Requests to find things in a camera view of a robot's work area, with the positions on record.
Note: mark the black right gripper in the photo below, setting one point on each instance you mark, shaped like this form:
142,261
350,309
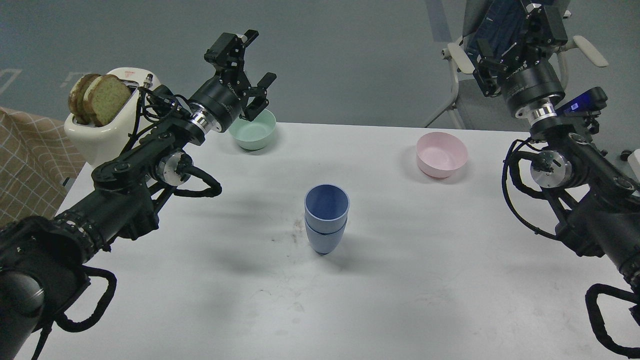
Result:
529,76

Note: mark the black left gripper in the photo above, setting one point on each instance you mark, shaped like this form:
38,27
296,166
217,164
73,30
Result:
229,94

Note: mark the light blue cup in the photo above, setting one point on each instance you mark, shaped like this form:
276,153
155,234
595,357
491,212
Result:
326,208
321,243

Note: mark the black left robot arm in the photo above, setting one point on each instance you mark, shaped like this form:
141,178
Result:
45,279

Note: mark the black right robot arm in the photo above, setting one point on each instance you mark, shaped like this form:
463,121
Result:
597,206

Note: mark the blue denim jacket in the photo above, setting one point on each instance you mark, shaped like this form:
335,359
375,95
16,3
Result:
497,21

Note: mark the mint green bowl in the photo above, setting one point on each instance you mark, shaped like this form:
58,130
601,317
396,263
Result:
256,134

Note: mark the pink bowl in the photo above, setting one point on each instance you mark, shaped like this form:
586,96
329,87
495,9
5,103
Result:
440,154

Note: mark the front bread slice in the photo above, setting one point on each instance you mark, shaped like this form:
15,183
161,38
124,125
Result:
104,99

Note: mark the bread slice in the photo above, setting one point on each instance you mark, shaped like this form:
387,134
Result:
104,99
76,97

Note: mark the white object at right edge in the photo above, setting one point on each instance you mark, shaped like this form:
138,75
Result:
633,160

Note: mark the cream white toaster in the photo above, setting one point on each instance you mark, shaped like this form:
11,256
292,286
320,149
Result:
98,145

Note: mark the back bread slice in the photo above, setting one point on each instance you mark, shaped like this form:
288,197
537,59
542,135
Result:
76,97

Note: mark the brown checkered cloth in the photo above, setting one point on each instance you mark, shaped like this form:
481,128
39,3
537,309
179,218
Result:
36,158

